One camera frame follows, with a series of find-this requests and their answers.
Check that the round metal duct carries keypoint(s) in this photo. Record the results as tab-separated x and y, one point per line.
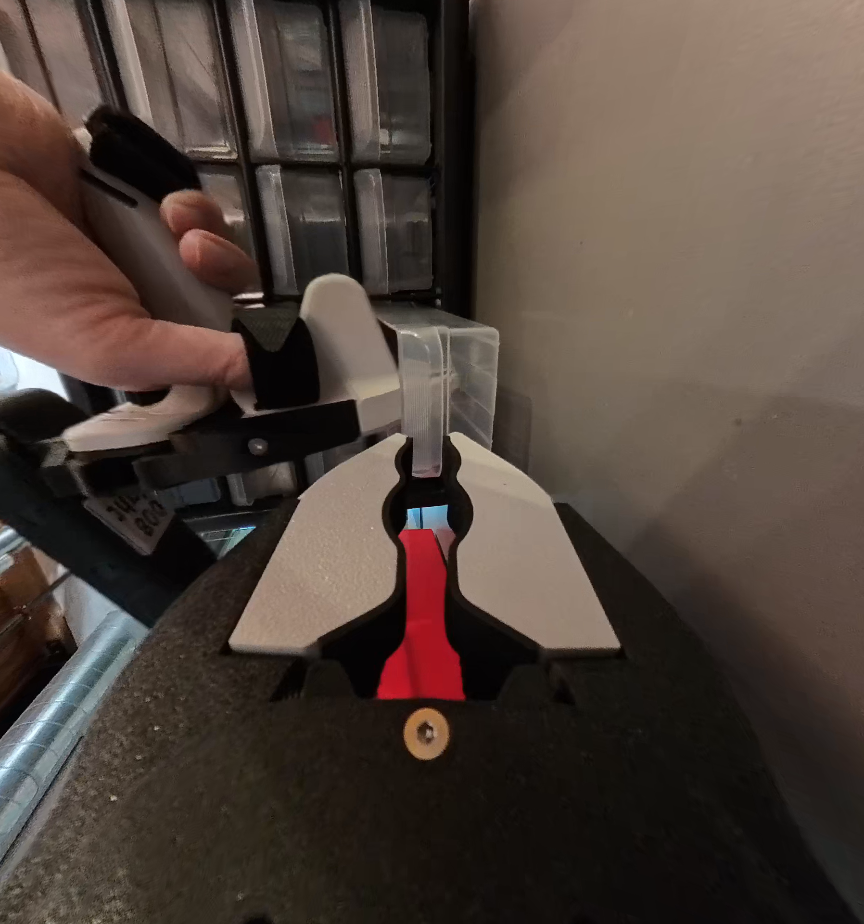
35	737

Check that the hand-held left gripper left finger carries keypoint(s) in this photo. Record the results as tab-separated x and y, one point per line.
324	578

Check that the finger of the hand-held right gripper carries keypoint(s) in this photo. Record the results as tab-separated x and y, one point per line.
353	347

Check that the red plastic bin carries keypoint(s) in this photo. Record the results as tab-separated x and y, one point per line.
421	635

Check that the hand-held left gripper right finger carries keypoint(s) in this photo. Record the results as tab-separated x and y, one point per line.
536	578

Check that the person's right hand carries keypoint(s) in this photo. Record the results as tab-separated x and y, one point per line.
57	260

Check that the clear plastic drawer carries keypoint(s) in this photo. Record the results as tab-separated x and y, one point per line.
454	361

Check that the metal air duct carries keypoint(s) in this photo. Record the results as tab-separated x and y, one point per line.
6	607

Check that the black drawer cabinet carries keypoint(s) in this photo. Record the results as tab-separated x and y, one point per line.
454	145

